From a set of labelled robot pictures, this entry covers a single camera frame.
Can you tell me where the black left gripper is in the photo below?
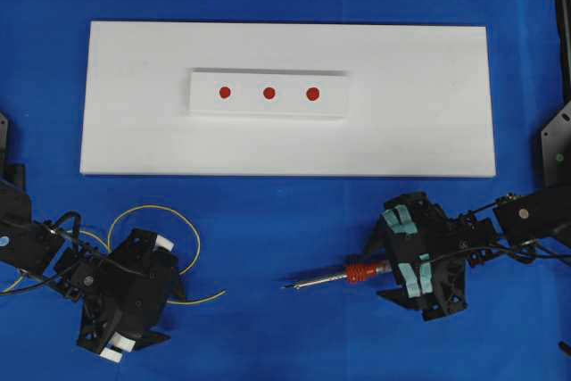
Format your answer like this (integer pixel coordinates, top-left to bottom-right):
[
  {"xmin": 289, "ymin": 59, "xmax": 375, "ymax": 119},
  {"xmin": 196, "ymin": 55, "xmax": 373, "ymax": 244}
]
[{"xmin": 77, "ymin": 228, "xmax": 186, "ymax": 362}]

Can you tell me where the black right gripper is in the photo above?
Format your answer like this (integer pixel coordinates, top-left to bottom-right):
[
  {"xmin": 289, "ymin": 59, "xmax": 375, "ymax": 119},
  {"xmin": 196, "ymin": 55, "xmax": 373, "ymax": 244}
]
[{"xmin": 363, "ymin": 192, "xmax": 468, "ymax": 321}]

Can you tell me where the red handled soldering iron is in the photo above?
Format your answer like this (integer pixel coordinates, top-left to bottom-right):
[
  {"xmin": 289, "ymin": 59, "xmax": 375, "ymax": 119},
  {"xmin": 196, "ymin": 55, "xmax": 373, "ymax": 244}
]
[{"xmin": 282, "ymin": 260, "xmax": 392, "ymax": 290}]

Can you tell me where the yellow solder wire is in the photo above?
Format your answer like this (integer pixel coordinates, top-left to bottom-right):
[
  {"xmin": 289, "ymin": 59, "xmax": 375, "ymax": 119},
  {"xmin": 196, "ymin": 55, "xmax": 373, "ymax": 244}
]
[{"xmin": 0, "ymin": 204, "xmax": 227, "ymax": 306}]

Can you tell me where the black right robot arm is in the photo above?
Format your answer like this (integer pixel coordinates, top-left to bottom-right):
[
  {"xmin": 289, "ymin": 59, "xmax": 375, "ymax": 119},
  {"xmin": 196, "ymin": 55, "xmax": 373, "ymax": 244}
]
[{"xmin": 365, "ymin": 106, "xmax": 570, "ymax": 321}]

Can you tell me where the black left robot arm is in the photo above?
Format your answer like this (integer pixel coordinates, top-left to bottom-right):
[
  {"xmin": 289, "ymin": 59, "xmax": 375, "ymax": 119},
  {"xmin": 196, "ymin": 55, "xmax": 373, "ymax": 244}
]
[{"xmin": 1, "ymin": 162, "xmax": 186, "ymax": 363}]

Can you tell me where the white foam board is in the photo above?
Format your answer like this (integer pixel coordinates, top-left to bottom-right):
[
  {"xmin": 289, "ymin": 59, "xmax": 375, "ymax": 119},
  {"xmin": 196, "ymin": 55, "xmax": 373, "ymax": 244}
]
[{"xmin": 79, "ymin": 21, "xmax": 496, "ymax": 178}]

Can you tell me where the white strip with red dots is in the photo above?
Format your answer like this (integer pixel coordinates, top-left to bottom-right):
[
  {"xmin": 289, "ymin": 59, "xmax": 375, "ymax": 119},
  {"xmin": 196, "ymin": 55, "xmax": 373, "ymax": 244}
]
[{"xmin": 188, "ymin": 68, "xmax": 350, "ymax": 120}]

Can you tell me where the black frame rail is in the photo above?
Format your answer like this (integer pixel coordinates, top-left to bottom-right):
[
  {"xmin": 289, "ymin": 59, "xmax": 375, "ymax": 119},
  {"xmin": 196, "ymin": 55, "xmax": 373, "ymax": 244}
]
[{"xmin": 555, "ymin": 0, "xmax": 570, "ymax": 103}]

